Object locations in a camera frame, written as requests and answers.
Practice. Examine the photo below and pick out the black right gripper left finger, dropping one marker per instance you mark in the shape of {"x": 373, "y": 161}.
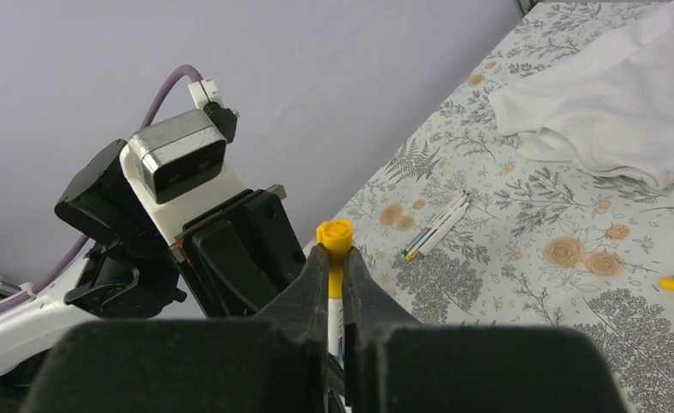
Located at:
{"x": 274, "y": 361}

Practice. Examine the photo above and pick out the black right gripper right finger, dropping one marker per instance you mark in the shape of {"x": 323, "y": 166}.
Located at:
{"x": 394, "y": 363}

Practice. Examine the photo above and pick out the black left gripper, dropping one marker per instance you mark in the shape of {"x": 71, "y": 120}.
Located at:
{"x": 238, "y": 256}

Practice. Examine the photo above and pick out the white marker plain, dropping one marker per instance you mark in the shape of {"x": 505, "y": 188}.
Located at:
{"x": 438, "y": 236}

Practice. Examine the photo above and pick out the white marker green end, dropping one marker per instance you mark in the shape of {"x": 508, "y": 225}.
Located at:
{"x": 458, "y": 201}

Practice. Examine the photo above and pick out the white marker grey tip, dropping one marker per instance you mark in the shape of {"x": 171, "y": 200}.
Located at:
{"x": 412, "y": 253}

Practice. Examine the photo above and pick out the white crumpled cloth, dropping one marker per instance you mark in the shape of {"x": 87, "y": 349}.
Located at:
{"x": 608, "y": 110}

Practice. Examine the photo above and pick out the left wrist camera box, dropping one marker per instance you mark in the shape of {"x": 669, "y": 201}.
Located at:
{"x": 177, "y": 170}

